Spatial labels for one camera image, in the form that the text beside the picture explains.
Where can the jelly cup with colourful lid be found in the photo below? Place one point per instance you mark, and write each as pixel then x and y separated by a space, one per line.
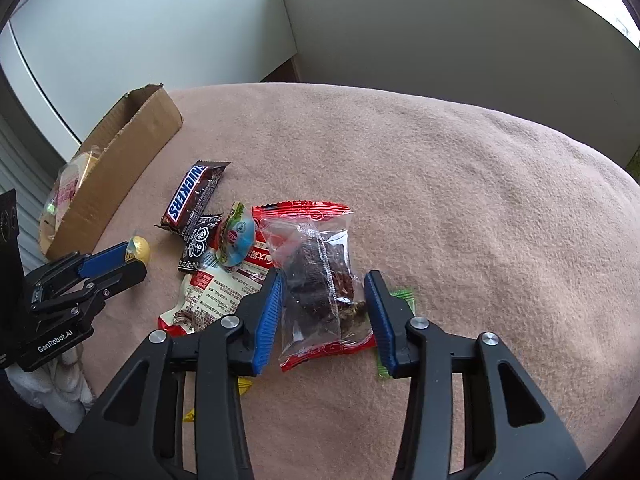
pixel 237 235

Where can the brown chocolate bar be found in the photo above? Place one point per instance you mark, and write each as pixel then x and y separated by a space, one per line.
pixel 192 195

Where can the white cabinet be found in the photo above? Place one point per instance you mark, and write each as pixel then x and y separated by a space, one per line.
pixel 150 20

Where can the sliced bread packet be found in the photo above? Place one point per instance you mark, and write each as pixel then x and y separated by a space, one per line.
pixel 67 185

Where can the white shoe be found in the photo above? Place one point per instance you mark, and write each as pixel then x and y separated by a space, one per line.
pixel 65 390

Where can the clear packet of dark snack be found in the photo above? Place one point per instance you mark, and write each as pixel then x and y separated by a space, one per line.
pixel 310 280

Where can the red and white snack packet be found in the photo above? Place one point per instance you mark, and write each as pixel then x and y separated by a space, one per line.
pixel 215 290

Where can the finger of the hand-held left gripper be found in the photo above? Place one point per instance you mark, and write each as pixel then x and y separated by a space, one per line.
pixel 120 280
pixel 105 260

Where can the black patterned snack packet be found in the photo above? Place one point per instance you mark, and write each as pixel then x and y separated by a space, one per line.
pixel 200 240

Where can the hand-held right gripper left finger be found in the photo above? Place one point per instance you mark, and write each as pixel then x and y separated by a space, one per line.
pixel 267 320

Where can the small yellow jelly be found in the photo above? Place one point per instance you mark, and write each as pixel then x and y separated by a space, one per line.
pixel 140 249

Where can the green snack packet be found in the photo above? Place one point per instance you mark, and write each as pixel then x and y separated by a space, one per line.
pixel 402 300

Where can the yellow snack packet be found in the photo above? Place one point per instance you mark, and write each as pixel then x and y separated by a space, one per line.
pixel 243 386

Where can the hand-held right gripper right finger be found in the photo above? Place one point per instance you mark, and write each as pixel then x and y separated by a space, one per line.
pixel 382 320

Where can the brown cardboard box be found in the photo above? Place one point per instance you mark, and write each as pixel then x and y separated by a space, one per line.
pixel 125 160

